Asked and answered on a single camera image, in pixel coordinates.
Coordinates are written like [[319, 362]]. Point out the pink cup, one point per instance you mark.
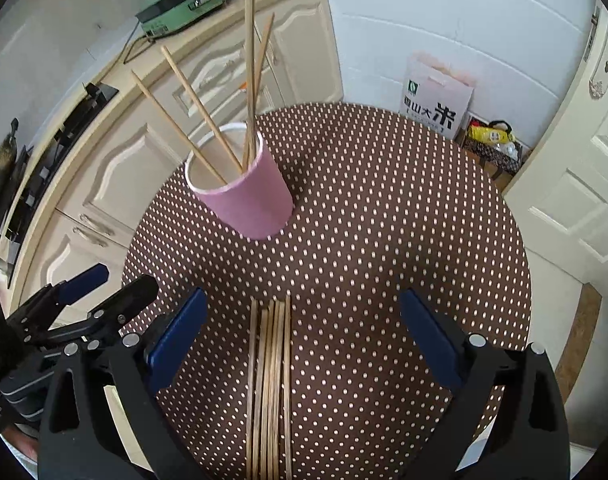
[[254, 200]]

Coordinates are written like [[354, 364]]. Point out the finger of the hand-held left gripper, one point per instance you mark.
[[83, 280], [128, 300]]

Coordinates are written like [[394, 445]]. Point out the white panel door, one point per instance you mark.
[[584, 185]]

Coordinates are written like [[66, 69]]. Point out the cream base cabinet unit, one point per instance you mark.
[[123, 160]]

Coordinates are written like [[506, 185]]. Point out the single wooden chopstick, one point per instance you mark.
[[264, 55], [198, 105], [178, 127], [250, 60]]

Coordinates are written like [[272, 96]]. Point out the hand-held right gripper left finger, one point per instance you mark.
[[181, 340]]

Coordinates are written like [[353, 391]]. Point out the bundle of wooden chopsticks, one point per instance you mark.
[[269, 385]]

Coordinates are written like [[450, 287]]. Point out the brown patterned box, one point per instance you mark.
[[494, 160]]

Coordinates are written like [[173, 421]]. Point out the yellow plastic bag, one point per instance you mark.
[[489, 134]]

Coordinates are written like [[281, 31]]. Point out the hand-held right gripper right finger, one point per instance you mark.
[[429, 340]]

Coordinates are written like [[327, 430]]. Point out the brown polka-dot tablecloth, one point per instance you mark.
[[384, 235]]

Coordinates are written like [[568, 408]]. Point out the black glass stove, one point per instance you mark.
[[48, 160]]

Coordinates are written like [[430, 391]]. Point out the white paper bag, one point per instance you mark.
[[434, 90]]

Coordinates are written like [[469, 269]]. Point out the green electric cooker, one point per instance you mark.
[[178, 5]]

